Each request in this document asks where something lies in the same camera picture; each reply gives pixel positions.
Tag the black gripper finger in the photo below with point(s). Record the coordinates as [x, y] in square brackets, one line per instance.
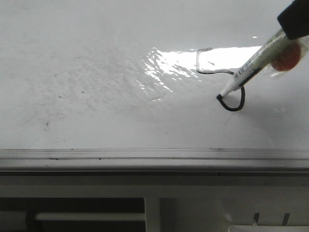
[294, 20]

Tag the white whiteboard marker pen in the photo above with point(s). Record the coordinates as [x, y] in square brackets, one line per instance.
[260, 59]

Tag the white tray with hooks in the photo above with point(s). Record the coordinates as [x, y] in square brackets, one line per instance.
[263, 228]

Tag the white horizontal rod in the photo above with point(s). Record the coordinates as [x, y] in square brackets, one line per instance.
[16, 220]

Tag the white whiteboard with aluminium frame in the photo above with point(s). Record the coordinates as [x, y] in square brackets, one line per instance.
[99, 85]

